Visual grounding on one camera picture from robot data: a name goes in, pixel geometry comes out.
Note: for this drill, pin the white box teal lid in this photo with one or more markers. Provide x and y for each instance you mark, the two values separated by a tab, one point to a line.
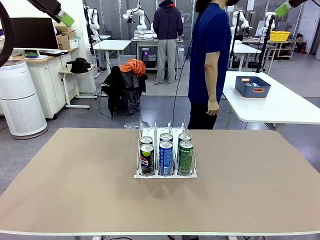
74	43

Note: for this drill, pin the white air purifier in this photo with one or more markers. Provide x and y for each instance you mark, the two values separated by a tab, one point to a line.
20	100

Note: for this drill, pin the person in dark hoodie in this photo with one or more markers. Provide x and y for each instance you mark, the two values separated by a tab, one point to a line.
167	25

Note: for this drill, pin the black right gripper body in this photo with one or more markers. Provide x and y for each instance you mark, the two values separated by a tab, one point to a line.
297	2

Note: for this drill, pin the grey garment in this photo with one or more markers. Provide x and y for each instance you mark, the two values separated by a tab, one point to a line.
130	82

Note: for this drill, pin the large white side table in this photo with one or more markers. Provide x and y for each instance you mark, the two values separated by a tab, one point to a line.
275	105

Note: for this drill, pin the blue beverage can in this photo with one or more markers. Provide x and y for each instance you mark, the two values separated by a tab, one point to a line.
165	160
166	136

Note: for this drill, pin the black Pepsi can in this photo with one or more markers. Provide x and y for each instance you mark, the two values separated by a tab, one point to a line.
146	139
147	162

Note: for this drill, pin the white plastic can dispenser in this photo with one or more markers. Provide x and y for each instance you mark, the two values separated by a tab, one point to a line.
165	176

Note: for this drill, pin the black computer monitor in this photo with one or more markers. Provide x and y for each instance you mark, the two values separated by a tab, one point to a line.
32	32

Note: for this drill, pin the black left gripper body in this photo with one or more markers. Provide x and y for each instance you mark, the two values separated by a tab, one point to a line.
47	6

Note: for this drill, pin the small white rolling table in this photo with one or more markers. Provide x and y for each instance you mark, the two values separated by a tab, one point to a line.
66	87

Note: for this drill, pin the metal workbench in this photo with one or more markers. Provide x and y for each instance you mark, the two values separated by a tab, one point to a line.
145	50

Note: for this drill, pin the red fire extinguisher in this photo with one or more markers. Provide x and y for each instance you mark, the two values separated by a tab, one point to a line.
302	47

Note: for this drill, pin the cardboard box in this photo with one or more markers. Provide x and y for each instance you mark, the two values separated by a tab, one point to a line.
72	34
63	41
62	27

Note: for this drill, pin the person's right hand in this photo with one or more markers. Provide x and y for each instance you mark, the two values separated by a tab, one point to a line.
213	107

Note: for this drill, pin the black keyboard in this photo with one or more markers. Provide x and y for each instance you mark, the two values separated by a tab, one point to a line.
52	52

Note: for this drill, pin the wooden shelf rack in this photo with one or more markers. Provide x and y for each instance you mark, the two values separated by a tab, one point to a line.
287	50

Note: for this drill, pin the person's right forearm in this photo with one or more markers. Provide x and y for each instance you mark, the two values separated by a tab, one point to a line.
212	87

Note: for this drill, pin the yellow plastic basket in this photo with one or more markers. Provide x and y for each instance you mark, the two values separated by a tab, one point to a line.
280	36

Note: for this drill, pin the black hat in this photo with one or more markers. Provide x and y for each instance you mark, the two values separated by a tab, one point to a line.
79	65

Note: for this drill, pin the green beverage can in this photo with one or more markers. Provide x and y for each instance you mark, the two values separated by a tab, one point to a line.
185	136
185	160

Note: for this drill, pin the orange jacket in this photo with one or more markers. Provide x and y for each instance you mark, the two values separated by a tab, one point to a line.
132	66

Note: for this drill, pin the black stand pole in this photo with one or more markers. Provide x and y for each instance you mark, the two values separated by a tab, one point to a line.
234	45
265	45

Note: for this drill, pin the blue plate green contents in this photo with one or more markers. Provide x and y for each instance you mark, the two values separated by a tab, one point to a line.
32	55

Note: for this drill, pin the chair with clothes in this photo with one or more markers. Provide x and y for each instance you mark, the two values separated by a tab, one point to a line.
115	85

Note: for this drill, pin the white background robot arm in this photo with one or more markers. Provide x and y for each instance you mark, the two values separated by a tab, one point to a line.
243	23
94	22
269	14
141	18

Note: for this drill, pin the person in blue shirt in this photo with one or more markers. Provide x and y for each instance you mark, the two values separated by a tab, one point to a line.
207	37

